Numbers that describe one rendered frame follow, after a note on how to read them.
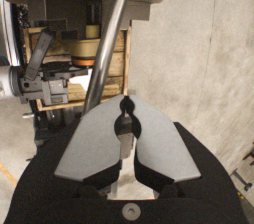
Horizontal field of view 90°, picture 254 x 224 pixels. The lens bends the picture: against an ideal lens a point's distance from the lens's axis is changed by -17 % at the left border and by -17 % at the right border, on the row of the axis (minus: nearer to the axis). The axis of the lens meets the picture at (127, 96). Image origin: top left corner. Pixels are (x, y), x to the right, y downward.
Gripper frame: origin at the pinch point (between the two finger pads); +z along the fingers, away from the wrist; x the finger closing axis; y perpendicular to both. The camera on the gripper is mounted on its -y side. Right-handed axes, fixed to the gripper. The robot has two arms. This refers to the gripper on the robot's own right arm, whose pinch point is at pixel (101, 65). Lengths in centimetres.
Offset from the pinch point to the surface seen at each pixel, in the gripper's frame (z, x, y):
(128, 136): 14.8, -11.2, 36.7
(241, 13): 227, -109, -47
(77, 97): -5.3, -19.7, 18.5
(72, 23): -6.6, 6.8, -10.0
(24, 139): -69, -108, 114
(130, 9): 5.3, 2.9, -13.3
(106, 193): 5, -14, 91
